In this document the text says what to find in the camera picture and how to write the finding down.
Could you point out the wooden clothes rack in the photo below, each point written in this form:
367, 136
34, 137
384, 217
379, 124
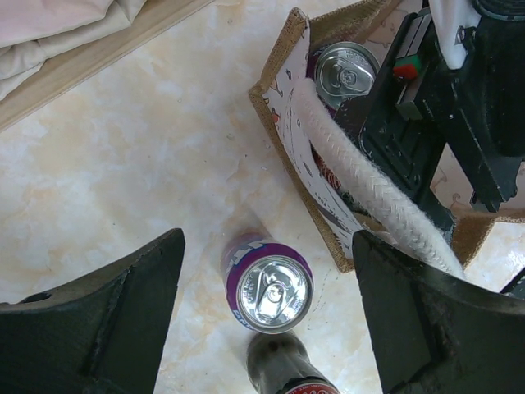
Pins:
65, 71

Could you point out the glass cola bottle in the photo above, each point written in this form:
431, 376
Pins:
279, 364

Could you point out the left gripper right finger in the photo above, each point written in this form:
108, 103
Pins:
435, 333

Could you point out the folded beige cloth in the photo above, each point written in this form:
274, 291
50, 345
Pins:
34, 31

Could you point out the purple Fanta can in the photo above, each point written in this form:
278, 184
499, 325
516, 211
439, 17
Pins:
341, 71
268, 285

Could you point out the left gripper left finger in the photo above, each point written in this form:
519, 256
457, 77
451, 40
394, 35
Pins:
103, 332

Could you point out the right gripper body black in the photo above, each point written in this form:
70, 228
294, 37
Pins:
453, 78

